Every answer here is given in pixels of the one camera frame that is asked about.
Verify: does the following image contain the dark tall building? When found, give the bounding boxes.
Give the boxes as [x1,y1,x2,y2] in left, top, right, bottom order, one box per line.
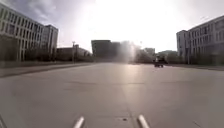
[90,39,122,63]

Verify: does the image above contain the grey concrete road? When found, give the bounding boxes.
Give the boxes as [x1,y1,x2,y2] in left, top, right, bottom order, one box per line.
[0,62,224,128]

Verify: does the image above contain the street pole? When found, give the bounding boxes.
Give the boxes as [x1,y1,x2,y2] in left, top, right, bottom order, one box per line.
[71,41,76,64]

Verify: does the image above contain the low brown building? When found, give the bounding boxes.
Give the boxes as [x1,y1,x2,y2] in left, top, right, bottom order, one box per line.
[55,44,92,63]

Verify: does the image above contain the dark vehicle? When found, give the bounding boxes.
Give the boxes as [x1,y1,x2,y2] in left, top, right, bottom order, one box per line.
[153,58,165,69]

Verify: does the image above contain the robot's own part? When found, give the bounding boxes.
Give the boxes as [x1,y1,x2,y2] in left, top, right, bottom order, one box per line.
[72,115,86,128]
[137,114,151,128]

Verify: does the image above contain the pale office building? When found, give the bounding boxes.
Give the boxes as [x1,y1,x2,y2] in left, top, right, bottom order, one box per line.
[176,14,224,66]

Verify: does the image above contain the large grey office building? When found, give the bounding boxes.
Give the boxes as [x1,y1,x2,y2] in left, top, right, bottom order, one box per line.
[0,2,59,62]

